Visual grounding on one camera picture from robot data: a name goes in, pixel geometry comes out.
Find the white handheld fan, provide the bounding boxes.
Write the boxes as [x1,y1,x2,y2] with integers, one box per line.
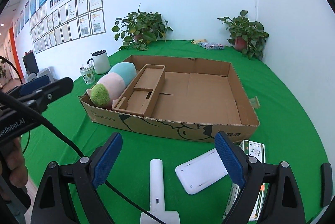
[148,159,180,223]

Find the person's left hand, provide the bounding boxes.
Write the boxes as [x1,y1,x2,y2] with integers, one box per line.
[5,137,28,188]

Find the green white long box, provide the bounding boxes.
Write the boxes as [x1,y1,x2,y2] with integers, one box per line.
[223,140,265,223]

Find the black object at edge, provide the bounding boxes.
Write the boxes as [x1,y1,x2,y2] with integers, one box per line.
[321,163,333,207]

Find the green patterned cup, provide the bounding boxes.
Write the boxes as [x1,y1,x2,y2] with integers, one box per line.
[80,65,95,85]

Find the white rectangular device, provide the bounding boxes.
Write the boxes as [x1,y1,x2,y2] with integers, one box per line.
[175,149,228,195]

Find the white kettle black lid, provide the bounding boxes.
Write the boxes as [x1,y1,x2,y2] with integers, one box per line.
[87,50,111,74]

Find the pastel plush toy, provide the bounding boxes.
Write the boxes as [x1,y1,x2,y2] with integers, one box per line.
[86,62,137,108]

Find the cardboard insert tray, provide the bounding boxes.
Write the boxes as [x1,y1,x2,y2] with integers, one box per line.
[112,64,165,117]

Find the large cardboard box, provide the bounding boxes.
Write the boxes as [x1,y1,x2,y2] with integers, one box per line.
[80,55,259,142]

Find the left potted plant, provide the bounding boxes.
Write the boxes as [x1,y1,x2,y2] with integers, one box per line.
[111,6,173,51]

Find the potted plant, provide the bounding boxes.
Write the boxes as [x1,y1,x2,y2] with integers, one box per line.
[218,10,270,60]
[111,6,173,51]

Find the right potted plant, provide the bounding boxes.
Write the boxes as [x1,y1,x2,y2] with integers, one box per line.
[218,10,270,60]

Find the yellow item on table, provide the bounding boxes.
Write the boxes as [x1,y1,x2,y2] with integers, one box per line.
[191,39,207,44]

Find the black cable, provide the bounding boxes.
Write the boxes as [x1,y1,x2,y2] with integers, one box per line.
[0,56,168,224]

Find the framed certificates on wall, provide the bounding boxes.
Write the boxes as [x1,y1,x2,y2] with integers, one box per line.
[12,0,106,55]

